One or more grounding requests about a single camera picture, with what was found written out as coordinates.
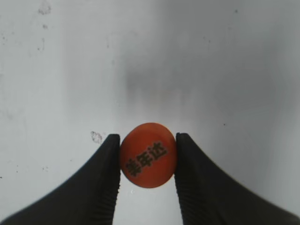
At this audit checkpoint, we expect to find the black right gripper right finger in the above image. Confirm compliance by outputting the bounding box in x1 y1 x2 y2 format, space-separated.
174 133 300 225

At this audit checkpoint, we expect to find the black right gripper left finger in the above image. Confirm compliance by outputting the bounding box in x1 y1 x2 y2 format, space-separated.
1 134 120 225

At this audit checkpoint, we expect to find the orange bottle cap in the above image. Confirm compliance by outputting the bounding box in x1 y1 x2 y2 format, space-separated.
120 122 178 188

